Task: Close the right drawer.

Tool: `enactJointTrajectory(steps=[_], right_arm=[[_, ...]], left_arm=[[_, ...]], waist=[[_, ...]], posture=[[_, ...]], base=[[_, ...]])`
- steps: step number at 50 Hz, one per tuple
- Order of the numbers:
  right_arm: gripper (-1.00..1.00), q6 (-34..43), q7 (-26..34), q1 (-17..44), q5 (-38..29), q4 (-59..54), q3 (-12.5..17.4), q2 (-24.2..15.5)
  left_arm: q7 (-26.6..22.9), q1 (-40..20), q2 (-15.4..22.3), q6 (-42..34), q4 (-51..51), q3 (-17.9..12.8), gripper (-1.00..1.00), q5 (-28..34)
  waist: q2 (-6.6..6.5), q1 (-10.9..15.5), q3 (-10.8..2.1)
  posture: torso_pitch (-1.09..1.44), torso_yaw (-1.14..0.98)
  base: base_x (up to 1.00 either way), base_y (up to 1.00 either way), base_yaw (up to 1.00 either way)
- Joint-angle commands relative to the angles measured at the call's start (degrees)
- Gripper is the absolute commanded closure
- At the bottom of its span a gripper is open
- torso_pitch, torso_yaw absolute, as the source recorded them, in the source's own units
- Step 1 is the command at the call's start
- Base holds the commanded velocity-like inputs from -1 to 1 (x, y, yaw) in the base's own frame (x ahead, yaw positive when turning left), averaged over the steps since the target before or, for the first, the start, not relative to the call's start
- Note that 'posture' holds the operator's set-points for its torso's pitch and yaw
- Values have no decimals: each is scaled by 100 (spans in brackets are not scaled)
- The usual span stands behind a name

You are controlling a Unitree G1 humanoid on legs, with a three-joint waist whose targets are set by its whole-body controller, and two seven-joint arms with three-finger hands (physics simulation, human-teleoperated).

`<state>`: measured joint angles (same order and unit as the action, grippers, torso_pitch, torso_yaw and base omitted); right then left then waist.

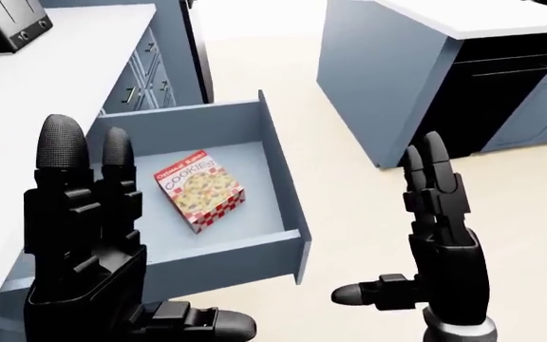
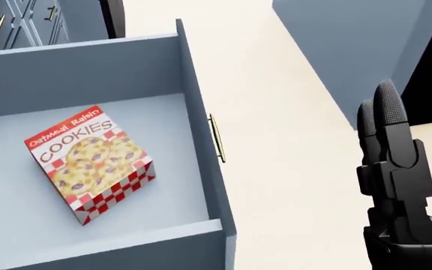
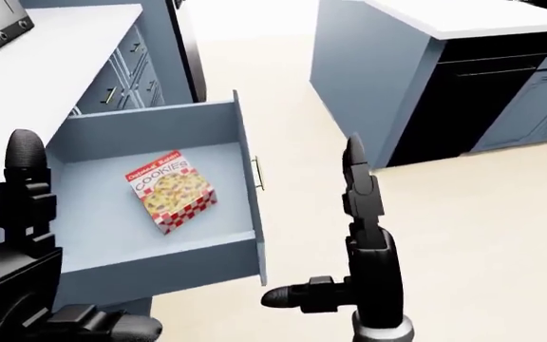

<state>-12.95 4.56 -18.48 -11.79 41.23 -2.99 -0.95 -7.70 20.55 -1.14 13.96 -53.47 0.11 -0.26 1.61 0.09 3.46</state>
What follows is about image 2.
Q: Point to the oatmeal raisin cookies box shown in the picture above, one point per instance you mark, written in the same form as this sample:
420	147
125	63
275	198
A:
90	164

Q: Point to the blue-grey cabinet with doors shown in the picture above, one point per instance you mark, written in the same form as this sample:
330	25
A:
32	22

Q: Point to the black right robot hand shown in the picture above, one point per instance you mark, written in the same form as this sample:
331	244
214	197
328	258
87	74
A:
399	174

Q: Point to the blue-grey counter block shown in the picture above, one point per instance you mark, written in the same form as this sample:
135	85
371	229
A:
351	53

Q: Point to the blue-grey open drawer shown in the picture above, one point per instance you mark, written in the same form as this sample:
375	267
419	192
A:
88	180

